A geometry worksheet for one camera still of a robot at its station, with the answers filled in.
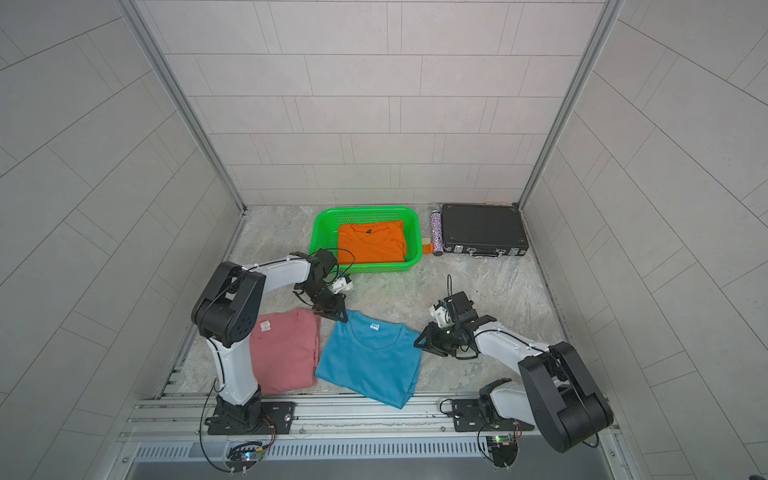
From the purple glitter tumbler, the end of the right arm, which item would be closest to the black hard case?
the purple glitter tumbler

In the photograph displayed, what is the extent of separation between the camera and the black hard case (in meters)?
1.01

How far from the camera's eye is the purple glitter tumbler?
1.04 metres

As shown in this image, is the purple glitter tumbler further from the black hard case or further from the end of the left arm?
the end of the left arm

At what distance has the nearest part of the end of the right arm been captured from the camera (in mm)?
641

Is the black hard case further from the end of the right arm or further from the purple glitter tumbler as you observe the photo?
the end of the right arm
